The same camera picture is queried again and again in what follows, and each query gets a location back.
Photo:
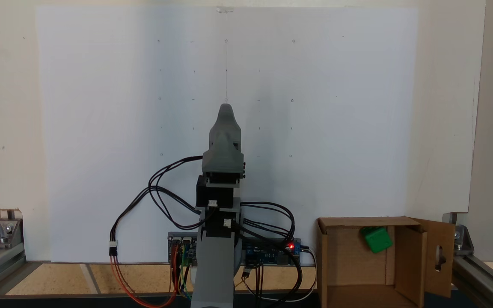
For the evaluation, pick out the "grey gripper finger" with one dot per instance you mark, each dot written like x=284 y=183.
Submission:
x=226 y=145

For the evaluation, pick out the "green die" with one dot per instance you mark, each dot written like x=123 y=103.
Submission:
x=377 y=239

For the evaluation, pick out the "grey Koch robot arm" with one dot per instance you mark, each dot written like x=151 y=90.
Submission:
x=214 y=273

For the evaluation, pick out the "blue circuit board red LED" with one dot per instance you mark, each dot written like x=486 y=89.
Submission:
x=268 y=256

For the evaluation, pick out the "white paper sheet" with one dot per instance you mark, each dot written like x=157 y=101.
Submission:
x=101 y=128

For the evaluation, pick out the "clear tape piece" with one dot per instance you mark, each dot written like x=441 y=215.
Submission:
x=225 y=9

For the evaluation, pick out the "brown cardboard box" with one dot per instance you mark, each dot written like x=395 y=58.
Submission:
x=349 y=273

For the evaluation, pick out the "metal corner bracket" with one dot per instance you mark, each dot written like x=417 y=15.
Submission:
x=4 y=233
x=464 y=241

